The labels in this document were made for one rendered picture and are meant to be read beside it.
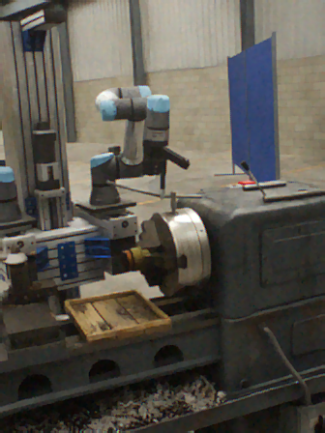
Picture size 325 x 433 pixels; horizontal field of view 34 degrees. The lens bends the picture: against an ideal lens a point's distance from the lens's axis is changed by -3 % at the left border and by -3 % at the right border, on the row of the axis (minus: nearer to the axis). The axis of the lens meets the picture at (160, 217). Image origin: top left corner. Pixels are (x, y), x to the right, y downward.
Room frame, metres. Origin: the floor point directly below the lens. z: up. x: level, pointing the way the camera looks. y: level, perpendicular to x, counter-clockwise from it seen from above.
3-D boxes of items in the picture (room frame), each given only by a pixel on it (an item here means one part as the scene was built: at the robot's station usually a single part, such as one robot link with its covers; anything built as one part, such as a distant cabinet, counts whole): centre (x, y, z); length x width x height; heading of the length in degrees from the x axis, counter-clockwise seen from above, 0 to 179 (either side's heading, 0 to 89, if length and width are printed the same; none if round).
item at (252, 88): (8.74, -1.51, 1.18); 4.12 x 0.80 x 2.35; 0
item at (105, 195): (2.58, 0.26, 1.21); 0.15 x 0.15 x 0.10
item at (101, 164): (2.59, 0.25, 1.33); 0.13 x 0.12 x 0.14; 101
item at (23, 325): (1.75, 0.49, 0.95); 0.43 x 0.17 x 0.05; 21
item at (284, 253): (2.10, -0.41, 1.06); 0.59 x 0.48 x 0.39; 111
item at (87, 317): (1.85, 0.19, 0.89); 0.36 x 0.30 x 0.04; 21
